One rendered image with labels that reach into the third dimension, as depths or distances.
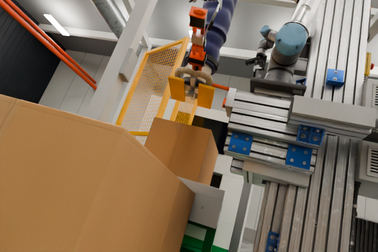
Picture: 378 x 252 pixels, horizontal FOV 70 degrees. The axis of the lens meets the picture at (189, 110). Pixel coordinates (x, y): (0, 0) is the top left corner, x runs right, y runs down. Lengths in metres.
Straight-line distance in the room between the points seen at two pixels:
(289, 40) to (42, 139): 0.97
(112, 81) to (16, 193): 2.40
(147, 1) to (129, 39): 0.51
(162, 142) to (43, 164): 1.36
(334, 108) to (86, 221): 0.89
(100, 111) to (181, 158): 1.23
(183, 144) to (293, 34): 0.93
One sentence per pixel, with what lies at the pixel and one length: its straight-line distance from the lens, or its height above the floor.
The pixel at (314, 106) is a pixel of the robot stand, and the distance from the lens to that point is 1.06.
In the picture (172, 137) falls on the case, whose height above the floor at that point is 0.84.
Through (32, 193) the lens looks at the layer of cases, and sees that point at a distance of 0.43.
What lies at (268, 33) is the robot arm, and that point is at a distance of 2.13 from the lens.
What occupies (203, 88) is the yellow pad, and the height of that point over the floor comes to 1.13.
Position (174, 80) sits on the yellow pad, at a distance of 1.63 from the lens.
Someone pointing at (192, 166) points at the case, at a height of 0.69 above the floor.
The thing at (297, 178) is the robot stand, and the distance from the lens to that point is 1.23.
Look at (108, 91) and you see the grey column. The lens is 2.76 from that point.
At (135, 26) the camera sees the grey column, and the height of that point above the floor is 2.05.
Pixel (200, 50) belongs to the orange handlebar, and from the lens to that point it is 1.48.
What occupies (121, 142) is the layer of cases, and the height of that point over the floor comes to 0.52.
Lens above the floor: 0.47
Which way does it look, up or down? 19 degrees up
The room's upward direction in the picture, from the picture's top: 18 degrees clockwise
